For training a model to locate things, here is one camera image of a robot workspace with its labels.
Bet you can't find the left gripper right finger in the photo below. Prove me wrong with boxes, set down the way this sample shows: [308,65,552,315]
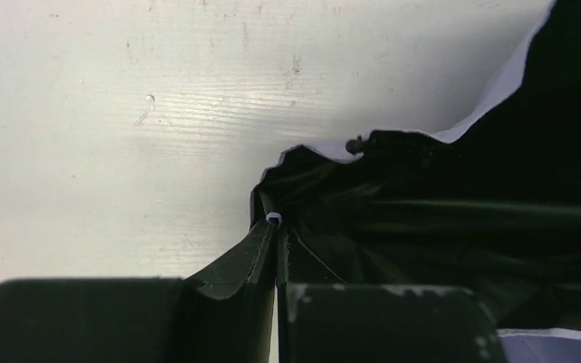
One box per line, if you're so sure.
[278,225,508,362]

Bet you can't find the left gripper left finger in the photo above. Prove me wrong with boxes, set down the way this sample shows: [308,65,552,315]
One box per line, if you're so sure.
[0,221,277,362]

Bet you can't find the purple umbrella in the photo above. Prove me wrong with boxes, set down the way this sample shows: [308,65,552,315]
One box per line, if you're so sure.
[252,1,581,362]

